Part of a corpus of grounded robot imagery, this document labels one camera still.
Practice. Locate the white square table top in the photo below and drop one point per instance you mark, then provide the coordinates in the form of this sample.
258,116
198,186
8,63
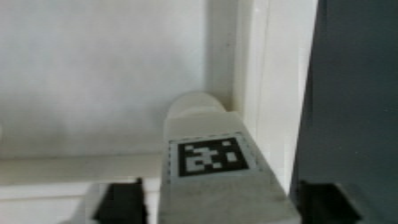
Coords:
102,58

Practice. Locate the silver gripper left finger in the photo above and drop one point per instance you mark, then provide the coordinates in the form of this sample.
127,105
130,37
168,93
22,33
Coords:
122,208

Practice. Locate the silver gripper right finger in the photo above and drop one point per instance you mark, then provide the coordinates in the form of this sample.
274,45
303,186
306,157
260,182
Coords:
324,205

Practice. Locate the white L-shaped obstacle fence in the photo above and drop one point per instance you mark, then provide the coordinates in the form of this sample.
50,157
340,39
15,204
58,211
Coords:
61,202

